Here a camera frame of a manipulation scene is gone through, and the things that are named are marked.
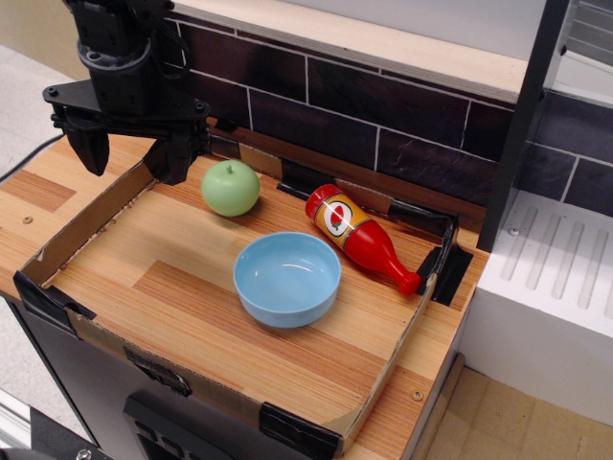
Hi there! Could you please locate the black cable on floor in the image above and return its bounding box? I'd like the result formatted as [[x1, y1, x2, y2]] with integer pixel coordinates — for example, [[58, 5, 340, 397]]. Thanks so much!
[[0, 134, 64, 183]]

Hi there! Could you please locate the cardboard fence with black tape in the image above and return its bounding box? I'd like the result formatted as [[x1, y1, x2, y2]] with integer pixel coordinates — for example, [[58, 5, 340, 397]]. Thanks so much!
[[1, 136, 487, 459]]

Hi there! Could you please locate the black panel under table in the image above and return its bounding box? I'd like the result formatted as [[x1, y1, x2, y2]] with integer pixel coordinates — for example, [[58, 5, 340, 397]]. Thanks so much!
[[124, 397, 233, 460]]

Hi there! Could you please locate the light blue bowl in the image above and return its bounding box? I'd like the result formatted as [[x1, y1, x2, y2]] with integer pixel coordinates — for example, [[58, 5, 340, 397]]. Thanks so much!
[[233, 232, 342, 329]]

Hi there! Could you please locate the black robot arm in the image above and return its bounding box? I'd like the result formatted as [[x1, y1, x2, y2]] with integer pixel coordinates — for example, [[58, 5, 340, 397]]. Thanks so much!
[[43, 1, 210, 185]]

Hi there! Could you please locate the wooden shelf board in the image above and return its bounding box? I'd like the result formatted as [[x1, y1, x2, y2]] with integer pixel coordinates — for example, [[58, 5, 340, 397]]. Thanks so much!
[[174, 1, 528, 103]]

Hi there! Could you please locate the white ridged drainboard block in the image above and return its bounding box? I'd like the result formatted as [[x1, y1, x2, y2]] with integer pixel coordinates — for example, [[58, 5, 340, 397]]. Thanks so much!
[[460, 192, 612, 425]]

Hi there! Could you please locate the black vertical post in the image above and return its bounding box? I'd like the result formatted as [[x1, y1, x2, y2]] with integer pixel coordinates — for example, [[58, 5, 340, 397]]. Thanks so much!
[[477, 1, 577, 252]]

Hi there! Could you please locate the red hot sauce bottle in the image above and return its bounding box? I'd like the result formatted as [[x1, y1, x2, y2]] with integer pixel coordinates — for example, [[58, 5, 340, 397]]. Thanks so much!
[[306, 184, 421, 295]]

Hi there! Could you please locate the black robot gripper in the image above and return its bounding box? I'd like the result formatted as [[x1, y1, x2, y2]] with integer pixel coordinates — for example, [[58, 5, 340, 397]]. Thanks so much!
[[43, 37, 210, 185]]

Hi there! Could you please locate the green toy apple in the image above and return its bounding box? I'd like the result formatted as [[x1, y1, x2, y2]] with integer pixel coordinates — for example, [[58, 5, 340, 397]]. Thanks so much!
[[201, 160, 261, 217]]

